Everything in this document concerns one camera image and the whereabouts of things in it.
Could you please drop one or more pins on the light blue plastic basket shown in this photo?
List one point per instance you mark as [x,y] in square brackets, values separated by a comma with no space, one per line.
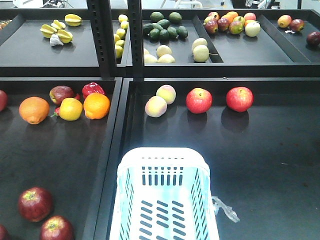
[163,193]

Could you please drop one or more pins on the pale peach front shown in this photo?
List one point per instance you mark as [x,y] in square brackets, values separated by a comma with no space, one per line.
[155,107]

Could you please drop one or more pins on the pale peach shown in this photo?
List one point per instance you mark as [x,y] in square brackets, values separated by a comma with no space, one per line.
[155,107]
[167,92]

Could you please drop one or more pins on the pale peach back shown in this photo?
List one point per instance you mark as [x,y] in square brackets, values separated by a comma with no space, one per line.
[167,92]

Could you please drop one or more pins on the red apple middle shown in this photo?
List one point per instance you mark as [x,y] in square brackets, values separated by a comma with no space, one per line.
[198,100]

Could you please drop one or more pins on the orange right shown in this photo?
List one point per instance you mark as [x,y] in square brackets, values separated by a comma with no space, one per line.
[96,106]

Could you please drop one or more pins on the orange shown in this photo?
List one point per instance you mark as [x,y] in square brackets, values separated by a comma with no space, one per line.
[34,110]
[96,106]

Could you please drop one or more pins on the red bell pepper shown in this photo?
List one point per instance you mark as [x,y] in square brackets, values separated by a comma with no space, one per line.
[91,88]

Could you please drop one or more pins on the red apple right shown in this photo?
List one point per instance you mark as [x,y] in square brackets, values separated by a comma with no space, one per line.
[239,99]

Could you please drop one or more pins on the black wooden produce stand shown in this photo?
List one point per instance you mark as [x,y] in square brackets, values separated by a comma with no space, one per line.
[264,162]

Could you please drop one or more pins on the yellow apple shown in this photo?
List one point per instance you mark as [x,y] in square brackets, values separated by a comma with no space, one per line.
[70,109]

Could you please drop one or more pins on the clear plastic strip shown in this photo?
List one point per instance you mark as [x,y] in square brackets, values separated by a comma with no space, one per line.
[228,210]

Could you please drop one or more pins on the red chili pepper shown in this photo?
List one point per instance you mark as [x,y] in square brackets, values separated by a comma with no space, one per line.
[56,112]

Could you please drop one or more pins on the dark red apple back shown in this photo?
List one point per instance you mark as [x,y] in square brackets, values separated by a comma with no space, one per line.
[59,93]

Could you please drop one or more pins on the dark red apple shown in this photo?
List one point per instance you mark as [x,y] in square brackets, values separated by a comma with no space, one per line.
[57,228]
[35,204]
[59,93]

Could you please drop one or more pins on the orange left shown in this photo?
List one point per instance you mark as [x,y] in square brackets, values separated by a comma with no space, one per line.
[34,110]

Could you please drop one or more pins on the white garlic bulb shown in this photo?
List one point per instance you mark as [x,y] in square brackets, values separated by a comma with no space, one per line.
[55,40]

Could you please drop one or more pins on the yellow starfruit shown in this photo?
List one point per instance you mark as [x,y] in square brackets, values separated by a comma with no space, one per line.
[73,20]

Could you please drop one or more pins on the dark red apple front left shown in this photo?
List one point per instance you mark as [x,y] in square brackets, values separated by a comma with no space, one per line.
[35,204]

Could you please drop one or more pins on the dark red apple bottom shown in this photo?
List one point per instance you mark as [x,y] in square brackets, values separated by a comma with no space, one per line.
[57,228]

